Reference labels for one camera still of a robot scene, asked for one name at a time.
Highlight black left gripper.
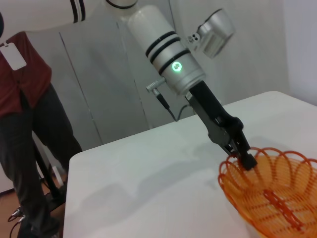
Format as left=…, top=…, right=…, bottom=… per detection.
left=185, top=81, right=258, bottom=171

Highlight orange woven plastic basket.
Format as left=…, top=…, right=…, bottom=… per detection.
left=217, top=147, right=317, bottom=238

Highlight person in red shirt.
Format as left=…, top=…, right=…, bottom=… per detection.
left=0, top=12, right=83, bottom=238

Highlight white name badge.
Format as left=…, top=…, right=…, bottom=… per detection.
left=0, top=42, right=27, bottom=71

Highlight left gripper cable with plug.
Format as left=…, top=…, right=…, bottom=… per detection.
left=145, top=77, right=196, bottom=122

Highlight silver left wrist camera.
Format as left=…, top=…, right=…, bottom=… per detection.
left=187, top=8, right=236, bottom=59

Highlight red white floor cables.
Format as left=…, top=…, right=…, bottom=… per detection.
left=8, top=207, right=27, bottom=224

